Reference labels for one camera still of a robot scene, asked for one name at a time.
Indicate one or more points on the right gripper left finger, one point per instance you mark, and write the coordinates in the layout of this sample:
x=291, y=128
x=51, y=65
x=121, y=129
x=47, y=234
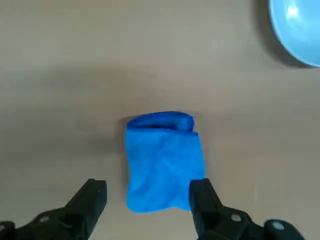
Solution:
x=82, y=207

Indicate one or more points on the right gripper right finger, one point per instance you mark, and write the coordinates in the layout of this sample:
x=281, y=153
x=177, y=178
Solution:
x=207, y=212

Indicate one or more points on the blue cloth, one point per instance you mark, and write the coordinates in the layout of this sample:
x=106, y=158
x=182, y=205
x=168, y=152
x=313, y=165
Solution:
x=162, y=162

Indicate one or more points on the blue plastic plate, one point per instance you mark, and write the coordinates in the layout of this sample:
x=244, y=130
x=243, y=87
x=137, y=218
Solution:
x=300, y=30

